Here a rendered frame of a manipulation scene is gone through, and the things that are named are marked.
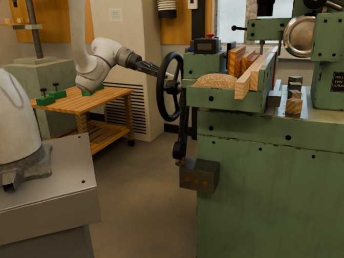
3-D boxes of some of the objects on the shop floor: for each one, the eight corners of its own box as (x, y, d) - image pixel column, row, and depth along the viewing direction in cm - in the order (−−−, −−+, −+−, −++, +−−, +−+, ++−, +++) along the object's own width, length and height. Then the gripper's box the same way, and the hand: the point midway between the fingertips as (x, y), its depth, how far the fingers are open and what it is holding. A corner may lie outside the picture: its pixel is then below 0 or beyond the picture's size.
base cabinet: (219, 219, 159) (224, 99, 132) (334, 248, 137) (368, 111, 111) (194, 284, 120) (195, 134, 94) (348, 338, 99) (406, 163, 72)
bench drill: (50, 117, 334) (20, -32, 275) (91, 124, 310) (68, -39, 251) (16, 132, 294) (-29, -40, 235) (59, 140, 269) (22, -49, 211)
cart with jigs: (89, 135, 278) (80, 71, 254) (137, 145, 255) (132, 75, 231) (34, 166, 223) (15, 88, 199) (90, 180, 200) (76, 94, 176)
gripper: (125, 54, 124) (172, 74, 119) (140, 51, 135) (183, 69, 130) (122, 70, 128) (167, 90, 123) (136, 65, 139) (178, 84, 134)
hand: (168, 77), depth 127 cm, fingers closed
